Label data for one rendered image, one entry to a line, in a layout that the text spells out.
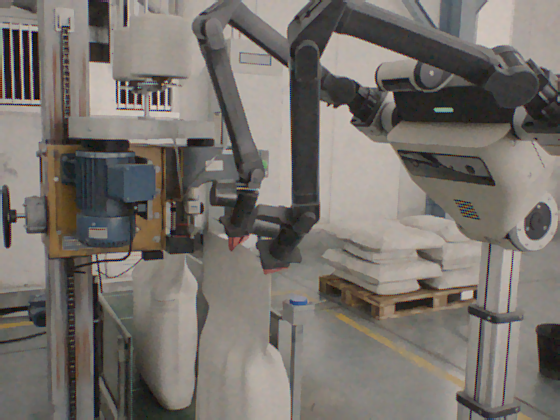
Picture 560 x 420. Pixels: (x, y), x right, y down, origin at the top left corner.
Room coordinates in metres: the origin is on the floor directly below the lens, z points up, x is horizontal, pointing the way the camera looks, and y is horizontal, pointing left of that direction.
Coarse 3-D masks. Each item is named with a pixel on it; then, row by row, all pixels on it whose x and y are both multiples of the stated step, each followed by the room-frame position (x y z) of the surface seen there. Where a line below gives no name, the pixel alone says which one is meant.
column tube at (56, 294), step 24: (48, 0) 1.66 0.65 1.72; (72, 0) 1.69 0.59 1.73; (48, 24) 1.66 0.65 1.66; (48, 48) 1.66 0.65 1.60; (72, 48) 1.69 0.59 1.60; (48, 72) 1.66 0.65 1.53; (72, 72) 1.69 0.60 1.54; (48, 96) 1.66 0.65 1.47; (72, 96) 1.69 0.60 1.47; (48, 120) 1.66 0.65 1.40; (48, 144) 1.66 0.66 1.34; (72, 144) 1.69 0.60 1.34; (48, 264) 1.66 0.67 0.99; (72, 264) 1.69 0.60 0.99; (48, 288) 1.67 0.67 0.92; (48, 312) 1.69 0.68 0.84; (72, 312) 1.68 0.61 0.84; (48, 336) 1.70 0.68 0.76; (48, 360) 1.71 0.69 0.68; (48, 384) 1.72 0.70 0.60; (72, 384) 1.68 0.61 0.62; (48, 408) 1.73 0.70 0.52
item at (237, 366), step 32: (224, 256) 1.68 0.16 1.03; (256, 256) 1.46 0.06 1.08; (224, 288) 1.68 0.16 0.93; (256, 288) 1.46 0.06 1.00; (224, 320) 1.62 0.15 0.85; (256, 320) 1.45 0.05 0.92; (224, 352) 1.50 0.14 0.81; (256, 352) 1.41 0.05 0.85; (224, 384) 1.44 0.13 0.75; (256, 384) 1.39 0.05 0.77; (288, 384) 1.43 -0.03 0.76; (224, 416) 1.44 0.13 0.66; (256, 416) 1.38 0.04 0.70; (288, 416) 1.43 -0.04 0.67
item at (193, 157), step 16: (176, 144) 1.97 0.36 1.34; (192, 160) 1.79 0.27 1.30; (208, 160) 1.81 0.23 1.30; (224, 160) 1.84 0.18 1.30; (192, 176) 1.79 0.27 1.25; (208, 176) 1.81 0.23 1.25; (224, 176) 1.84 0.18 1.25; (176, 208) 1.82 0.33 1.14; (224, 208) 1.91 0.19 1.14; (176, 224) 1.82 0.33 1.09
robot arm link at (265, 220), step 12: (252, 216) 1.28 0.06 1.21; (264, 216) 1.24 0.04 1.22; (276, 216) 1.25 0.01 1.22; (288, 216) 1.26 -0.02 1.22; (300, 216) 1.22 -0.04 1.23; (312, 216) 1.22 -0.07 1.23; (252, 228) 1.25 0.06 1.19; (264, 228) 1.25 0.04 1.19; (276, 228) 1.26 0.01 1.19; (300, 228) 1.24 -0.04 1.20
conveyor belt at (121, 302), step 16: (112, 304) 3.19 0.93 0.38; (128, 304) 3.20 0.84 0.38; (128, 320) 2.93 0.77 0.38; (144, 384) 2.20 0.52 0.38; (144, 400) 2.07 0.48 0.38; (192, 400) 2.08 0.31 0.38; (144, 416) 1.95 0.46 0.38; (160, 416) 1.96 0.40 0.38; (176, 416) 1.96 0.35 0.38; (192, 416) 1.96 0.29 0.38
